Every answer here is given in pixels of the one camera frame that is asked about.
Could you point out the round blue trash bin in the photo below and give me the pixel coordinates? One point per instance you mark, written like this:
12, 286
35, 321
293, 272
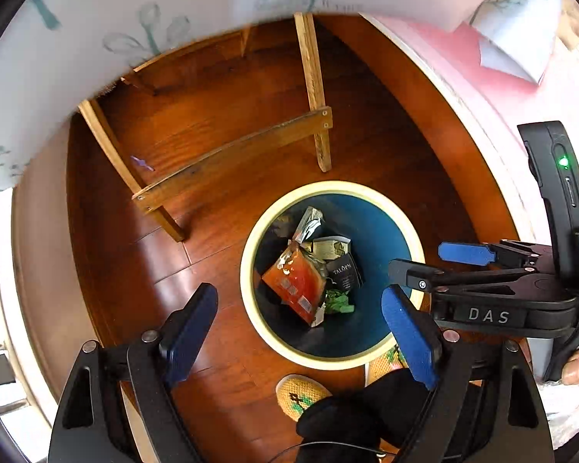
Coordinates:
376, 231

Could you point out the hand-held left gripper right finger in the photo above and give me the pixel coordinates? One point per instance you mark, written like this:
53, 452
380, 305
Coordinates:
410, 337

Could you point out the yellow knitted slipper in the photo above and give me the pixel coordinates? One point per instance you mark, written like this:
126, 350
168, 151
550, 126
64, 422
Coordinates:
383, 366
299, 393

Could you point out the orange snack bag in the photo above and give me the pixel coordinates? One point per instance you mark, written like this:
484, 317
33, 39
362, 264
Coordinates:
294, 279

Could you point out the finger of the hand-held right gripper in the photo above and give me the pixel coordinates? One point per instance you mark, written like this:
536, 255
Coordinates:
463, 252
415, 277

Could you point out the black packet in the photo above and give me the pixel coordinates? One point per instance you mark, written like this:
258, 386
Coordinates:
343, 276

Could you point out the purple paper scrap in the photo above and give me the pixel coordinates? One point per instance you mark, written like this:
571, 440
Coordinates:
142, 163

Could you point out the white cloth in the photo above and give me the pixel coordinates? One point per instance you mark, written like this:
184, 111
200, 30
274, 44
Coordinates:
569, 410

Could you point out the bed with pink sheet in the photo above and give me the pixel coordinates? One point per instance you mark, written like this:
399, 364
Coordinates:
487, 106

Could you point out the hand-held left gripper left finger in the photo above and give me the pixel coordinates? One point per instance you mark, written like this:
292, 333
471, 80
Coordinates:
190, 333

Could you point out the green paper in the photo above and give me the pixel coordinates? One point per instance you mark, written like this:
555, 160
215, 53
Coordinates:
340, 301

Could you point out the person's black pants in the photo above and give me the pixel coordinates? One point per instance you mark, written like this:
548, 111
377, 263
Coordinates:
366, 419

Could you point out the black and silver wrapper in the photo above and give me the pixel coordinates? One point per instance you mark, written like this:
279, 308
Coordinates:
308, 224

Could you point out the barred window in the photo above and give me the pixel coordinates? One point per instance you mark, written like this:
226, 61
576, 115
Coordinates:
0, 361

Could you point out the table with tree-print cloth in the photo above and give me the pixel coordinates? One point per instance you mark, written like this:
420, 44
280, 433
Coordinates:
125, 9

